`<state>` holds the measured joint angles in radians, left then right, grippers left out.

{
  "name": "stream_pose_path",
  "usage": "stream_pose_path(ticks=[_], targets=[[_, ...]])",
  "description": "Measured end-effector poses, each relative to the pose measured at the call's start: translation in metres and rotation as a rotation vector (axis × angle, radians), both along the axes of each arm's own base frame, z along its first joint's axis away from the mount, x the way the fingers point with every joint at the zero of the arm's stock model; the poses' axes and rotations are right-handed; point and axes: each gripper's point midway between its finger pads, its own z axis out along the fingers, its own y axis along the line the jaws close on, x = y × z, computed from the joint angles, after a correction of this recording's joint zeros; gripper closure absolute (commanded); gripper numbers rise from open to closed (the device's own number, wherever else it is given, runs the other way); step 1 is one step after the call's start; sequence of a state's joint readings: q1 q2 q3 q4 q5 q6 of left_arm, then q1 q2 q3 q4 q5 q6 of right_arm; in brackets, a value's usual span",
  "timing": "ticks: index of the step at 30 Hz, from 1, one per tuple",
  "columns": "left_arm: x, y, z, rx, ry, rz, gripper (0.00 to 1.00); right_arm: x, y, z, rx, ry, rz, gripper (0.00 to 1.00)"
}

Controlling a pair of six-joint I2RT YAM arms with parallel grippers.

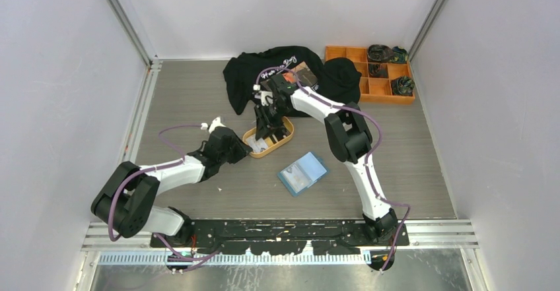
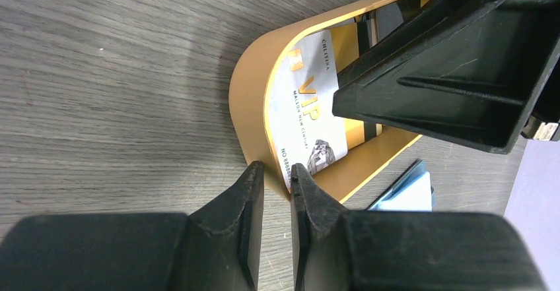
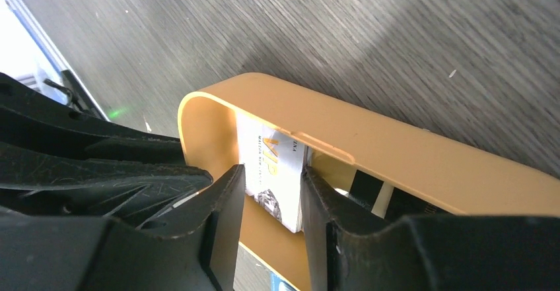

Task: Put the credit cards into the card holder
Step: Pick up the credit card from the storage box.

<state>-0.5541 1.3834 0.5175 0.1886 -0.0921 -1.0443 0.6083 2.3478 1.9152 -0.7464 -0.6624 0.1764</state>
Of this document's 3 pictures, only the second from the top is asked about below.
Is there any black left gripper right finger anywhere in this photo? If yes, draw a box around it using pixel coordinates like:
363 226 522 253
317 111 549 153
291 164 546 290

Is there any black card in tray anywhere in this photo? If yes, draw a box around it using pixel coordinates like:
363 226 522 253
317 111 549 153
356 0 421 56

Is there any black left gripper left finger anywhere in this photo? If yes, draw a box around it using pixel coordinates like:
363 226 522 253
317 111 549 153
1 162 264 290

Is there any yellow oval tray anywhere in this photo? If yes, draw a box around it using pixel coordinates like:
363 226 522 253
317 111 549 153
228 0 428 203

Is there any silver vip card in tray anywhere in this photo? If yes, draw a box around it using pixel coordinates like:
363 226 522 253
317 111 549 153
268 30 349 185

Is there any blue leather card holder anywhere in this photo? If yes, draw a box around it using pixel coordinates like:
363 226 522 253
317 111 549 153
366 160 435 212

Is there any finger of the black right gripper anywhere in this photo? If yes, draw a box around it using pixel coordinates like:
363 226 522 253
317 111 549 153
332 0 559 154

